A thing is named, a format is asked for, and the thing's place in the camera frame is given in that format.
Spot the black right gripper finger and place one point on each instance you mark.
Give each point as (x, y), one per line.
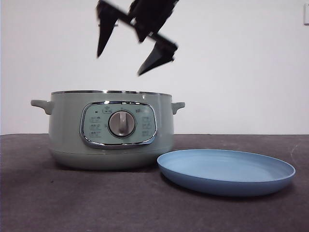
(105, 29)
(159, 59)

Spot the pale green electric steamer pot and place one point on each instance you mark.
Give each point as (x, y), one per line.
(65, 130)

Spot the blue round plate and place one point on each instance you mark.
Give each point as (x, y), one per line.
(227, 171)

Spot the white wall switch plate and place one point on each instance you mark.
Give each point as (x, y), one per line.
(306, 14)

